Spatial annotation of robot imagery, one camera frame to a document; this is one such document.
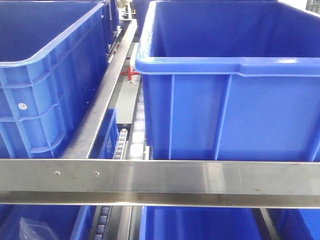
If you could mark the red clamp bracket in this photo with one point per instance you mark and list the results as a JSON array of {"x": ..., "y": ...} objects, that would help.
[{"x": 130, "y": 72}]

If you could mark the blue lower crate left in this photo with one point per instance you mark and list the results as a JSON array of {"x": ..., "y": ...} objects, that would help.
[{"x": 46, "y": 222}]

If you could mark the clear plastic bag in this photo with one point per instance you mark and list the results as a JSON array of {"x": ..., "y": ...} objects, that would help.
[{"x": 35, "y": 230}]

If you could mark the large blue crate left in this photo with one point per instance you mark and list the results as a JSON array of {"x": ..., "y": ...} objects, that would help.
[{"x": 52, "y": 60}]

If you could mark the steel divider rail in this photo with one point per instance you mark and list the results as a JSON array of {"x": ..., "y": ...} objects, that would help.
[{"x": 85, "y": 136}]

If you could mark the steel front shelf beam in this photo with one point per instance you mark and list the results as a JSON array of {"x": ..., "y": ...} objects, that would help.
[{"x": 234, "y": 184}]

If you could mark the blue lower crate middle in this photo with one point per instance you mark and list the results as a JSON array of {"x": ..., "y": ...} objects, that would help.
[{"x": 197, "y": 223}]

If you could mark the large blue crate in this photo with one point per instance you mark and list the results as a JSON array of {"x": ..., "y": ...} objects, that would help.
[
  {"x": 231, "y": 80},
  {"x": 52, "y": 60}
]

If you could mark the large blue crate right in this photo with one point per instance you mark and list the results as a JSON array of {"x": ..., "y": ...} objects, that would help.
[{"x": 231, "y": 80}]

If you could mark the white roller track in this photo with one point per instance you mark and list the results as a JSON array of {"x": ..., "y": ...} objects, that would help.
[{"x": 138, "y": 129}]

